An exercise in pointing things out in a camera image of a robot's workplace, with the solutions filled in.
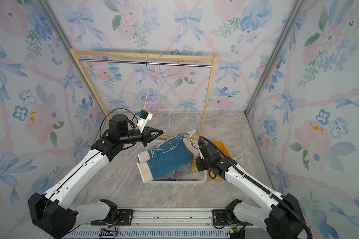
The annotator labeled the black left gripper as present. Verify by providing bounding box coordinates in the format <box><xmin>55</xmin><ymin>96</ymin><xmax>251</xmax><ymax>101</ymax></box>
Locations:
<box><xmin>122</xmin><ymin>126</ymin><xmax>163</xmax><ymax>147</ymax></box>

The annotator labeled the dark teal patterned towel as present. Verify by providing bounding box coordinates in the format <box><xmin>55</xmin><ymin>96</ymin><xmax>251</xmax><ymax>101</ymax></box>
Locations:
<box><xmin>147</xmin><ymin>133</ymin><xmax>198</xmax><ymax>180</ymax></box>

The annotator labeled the pink clothespin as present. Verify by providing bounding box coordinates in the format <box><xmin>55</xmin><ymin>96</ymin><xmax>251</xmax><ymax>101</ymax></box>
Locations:
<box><xmin>183</xmin><ymin>134</ymin><xmax>192</xmax><ymax>141</ymax></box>

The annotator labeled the pink wire hanger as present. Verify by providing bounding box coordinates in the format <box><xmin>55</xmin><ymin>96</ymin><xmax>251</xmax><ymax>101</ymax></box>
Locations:
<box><xmin>142</xmin><ymin>53</ymin><xmax>171</xmax><ymax>110</ymax></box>

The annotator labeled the light blue wire hanger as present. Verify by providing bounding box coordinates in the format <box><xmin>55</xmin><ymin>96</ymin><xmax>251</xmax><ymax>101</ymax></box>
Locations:
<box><xmin>149</xmin><ymin>54</ymin><xmax>179</xmax><ymax>112</ymax></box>

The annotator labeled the yellow white striped towel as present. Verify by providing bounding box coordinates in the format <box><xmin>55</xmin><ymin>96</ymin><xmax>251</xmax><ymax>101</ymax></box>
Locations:
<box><xmin>191</xmin><ymin>161</ymin><xmax>197</xmax><ymax>172</ymax></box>

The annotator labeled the grey terry towel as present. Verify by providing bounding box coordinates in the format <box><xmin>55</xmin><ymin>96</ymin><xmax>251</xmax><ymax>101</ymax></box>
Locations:
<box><xmin>161</xmin><ymin>166</ymin><xmax>192</xmax><ymax>181</ymax></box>

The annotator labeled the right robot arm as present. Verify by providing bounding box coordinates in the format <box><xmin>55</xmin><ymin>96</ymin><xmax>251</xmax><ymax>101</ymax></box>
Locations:
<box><xmin>196</xmin><ymin>136</ymin><xmax>313</xmax><ymax>239</ymax></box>

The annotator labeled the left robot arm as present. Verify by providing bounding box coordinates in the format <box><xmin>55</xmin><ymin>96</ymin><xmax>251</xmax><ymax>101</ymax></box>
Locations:
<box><xmin>28</xmin><ymin>110</ymin><xmax>163</xmax><ymax>239</ymax></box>

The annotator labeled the yellow plastic tray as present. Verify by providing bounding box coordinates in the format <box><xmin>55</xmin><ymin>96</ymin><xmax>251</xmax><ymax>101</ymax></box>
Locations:
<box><xmin>209</xmin><ymin>140</ymin><xmax>232</xmax><ymax>181</ymax></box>

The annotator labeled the white perforated plastic basket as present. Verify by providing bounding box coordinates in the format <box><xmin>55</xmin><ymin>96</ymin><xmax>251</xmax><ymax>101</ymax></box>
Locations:
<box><xmin>148</xmin><ymin>141</ymin><xmax>206</xmax><ymax>184</ymax></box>

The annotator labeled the beige towel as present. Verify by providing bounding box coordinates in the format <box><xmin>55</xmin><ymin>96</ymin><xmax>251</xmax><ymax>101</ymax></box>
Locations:
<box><xmin>137</xmin><ymin>130</ymin><xmax>199</xmax><ymax>183</ymax></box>

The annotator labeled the metal hanging rod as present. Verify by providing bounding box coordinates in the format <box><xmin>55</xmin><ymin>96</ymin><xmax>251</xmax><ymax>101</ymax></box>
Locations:
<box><xmin>79</xmin><ymin>58</ymin><xmax>212</xmax><ymax>68</ymax></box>

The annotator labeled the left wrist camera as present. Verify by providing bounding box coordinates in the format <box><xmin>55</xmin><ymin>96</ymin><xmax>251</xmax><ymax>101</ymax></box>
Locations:
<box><xmin>136</xmin><ymin>110</ymin><xmax>153</xmax><ymax>133</ymax></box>

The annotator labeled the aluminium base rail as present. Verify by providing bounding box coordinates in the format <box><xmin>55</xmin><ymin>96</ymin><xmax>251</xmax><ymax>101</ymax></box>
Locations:
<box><xmin>44</xmin><ymin>207</ymin><xmax>297</xmax><ymax>239</ymax></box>

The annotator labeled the wooden clothes rack frame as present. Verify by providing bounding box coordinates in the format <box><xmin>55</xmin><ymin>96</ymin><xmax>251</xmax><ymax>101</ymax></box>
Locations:
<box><xmin>69</xmin><ymin>48</ymin><xmax>217</xmax><ymax>139</ymax></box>

